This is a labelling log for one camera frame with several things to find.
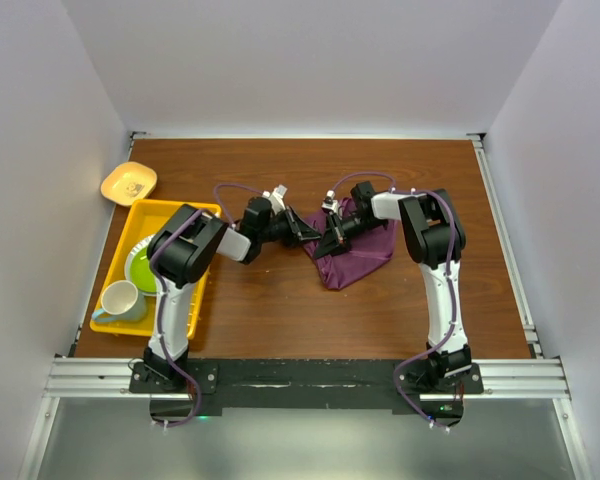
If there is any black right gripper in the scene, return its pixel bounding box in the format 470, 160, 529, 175
315, 212, 386, 262

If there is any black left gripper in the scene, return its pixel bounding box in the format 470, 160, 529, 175
257, 204, 321, 248

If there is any purple cloth napkin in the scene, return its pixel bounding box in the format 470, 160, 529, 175
303, 220, 397, 291

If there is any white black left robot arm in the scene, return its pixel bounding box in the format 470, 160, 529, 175
143, 196, 321, 392

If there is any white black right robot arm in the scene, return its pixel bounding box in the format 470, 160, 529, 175
312, 181, 472, 393

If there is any green white plate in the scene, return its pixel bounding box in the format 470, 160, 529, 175
124, 235, 157, 297

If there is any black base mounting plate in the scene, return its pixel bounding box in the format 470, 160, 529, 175
128, 359, 485, 426

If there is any yellow square bowl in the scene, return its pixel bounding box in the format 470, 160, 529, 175
100, 161, 158, 207

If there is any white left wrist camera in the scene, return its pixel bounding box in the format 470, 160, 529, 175
262, 184, 287, 215

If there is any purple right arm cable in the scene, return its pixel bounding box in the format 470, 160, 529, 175
329, 172, 456, 431

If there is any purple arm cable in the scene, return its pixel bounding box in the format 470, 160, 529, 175
149, 183, 269, 428
329, 172, 456, 431

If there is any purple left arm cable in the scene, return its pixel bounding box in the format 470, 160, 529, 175
149, 183, 269, 428

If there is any pale cup with blue handle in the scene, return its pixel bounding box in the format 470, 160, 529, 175
91, 280, 147, 324

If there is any aluminium frame rail right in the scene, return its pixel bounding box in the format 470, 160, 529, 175
467, 134, 544, 359

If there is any aluminium frame rail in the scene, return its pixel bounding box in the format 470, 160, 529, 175
467, 134, 544, 359
43, 358, 571, 400

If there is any aluminium frame rail front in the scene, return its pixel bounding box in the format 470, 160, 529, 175
43, 358, 571, 400

